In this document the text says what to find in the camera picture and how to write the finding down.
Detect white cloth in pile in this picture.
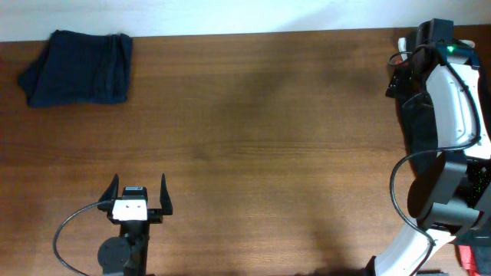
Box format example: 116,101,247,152
397,37,407,61

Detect red item at bottom right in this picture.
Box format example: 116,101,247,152
456,245,480,276

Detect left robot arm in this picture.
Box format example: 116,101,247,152
97,176,173,276

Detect navy blue shorts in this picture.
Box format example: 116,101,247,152
18,30,133,107

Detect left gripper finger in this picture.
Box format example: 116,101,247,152
99,174,119,202
160,173,173,215

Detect black garment in pile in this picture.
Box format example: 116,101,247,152
394,30,491,246

